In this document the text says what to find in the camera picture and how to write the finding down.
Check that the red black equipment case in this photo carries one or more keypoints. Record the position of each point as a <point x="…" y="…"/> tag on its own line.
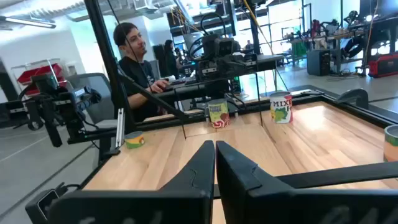
<point x="384" y="65"/>

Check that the black background desk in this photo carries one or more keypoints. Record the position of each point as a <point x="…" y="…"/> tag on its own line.
<point x="186" y="90"/>

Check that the silver aluminium bracket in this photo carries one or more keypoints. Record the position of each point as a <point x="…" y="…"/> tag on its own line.
<point x="120" y="127"/>

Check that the person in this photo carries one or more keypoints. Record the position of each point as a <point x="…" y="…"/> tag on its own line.
<point x="171" y="62"/>
<point x="136" y="74"/>

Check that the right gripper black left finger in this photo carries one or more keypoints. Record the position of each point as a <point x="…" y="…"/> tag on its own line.
<point x="155" y="208"/>

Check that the grey office chair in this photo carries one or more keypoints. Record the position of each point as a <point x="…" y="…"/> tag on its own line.
<point x="93" y="99"/>

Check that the cluttered background workbench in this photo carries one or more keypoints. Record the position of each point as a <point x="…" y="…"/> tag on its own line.
<point x="342" y="35"/>

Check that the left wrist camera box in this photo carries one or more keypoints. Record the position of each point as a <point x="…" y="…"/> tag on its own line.
<point x="224" y="46"/>

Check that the spaghetti sauce can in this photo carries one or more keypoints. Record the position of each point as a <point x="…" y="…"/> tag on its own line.
<point x="218" y="113"/>

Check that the black station frame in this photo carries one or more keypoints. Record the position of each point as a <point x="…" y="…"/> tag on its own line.
<point x="106" y="56"/>

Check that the short tuna can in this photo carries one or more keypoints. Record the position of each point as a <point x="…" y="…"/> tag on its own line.
<point x="134" y="140"/>

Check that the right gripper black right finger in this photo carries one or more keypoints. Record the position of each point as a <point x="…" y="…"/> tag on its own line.
<point x="248" y="202"/>

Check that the small black camera box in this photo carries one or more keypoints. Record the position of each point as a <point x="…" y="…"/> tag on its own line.
<point x="31" y="208"/>

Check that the mixed fruit can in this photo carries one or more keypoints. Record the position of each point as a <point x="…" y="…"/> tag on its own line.
<point x="281" y="109"/>

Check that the grey computer monitor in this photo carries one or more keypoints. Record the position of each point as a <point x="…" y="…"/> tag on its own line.
<point x="191" y="43"/>

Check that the dark grey table mount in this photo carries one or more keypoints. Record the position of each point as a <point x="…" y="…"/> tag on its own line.
<point x="354" y="95"/>

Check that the black table border rail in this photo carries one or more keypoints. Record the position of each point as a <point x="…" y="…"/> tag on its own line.
<point x="373" y="115"/>

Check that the linear ceiling light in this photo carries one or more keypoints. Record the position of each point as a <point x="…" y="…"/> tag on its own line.
<point x="28" y="22"/>

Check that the green peach can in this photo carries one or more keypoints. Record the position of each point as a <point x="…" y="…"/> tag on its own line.
<point x="391" y="146"/>

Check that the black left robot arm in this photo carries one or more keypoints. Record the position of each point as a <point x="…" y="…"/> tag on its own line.
<point x="219" y="89"/>

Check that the red storage bin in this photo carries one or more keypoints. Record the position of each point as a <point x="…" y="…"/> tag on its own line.
<point x="37" y="73"/>

